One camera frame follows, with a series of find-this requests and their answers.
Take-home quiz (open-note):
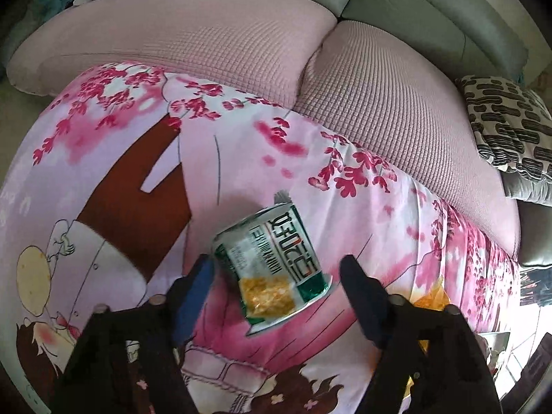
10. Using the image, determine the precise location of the grey sofa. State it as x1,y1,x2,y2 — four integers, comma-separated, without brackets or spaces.
151,0,552,269

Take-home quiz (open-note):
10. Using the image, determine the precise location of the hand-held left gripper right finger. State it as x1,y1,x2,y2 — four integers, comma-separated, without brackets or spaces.
340,254,503,414

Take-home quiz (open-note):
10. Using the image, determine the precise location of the black white patterned pillow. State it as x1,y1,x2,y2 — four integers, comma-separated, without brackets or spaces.
456,75,552,180

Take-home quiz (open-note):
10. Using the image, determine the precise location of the pink covered seat cushion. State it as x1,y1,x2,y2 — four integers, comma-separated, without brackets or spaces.
293,19,523,256
8,0,338,96

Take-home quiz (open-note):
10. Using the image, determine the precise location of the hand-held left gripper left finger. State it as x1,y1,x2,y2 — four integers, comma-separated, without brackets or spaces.
49,254,216,414

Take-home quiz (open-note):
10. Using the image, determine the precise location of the grey pillow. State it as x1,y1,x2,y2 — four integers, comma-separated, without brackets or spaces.
501,167,552,206

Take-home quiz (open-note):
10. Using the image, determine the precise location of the printed cartoon blanket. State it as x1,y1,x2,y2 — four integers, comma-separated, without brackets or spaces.
0,62,524,414

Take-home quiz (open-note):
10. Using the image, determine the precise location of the green white cracker packet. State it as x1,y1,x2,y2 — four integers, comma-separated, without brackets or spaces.
210,190,334,338

